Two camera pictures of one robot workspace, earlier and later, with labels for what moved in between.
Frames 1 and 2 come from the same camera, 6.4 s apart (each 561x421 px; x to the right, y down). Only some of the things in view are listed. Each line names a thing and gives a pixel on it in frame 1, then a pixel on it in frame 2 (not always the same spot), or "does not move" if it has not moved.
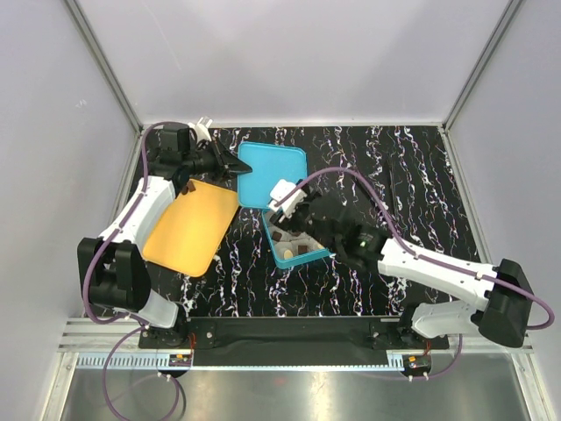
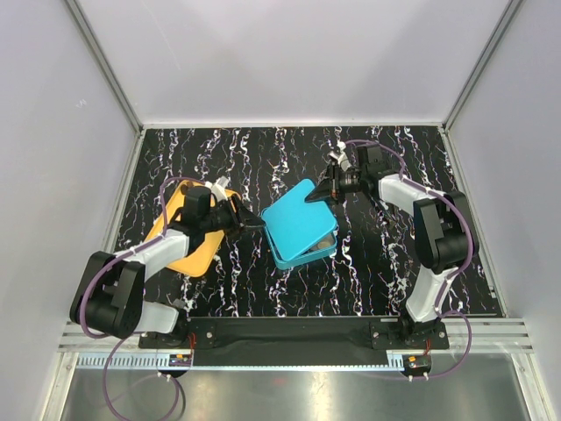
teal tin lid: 270,163 to 295,224
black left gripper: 226,164 to 250,221
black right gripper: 293,220 to 323,192
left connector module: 177,360 does not move
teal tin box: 291,248 does not move
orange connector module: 416,365 does not move
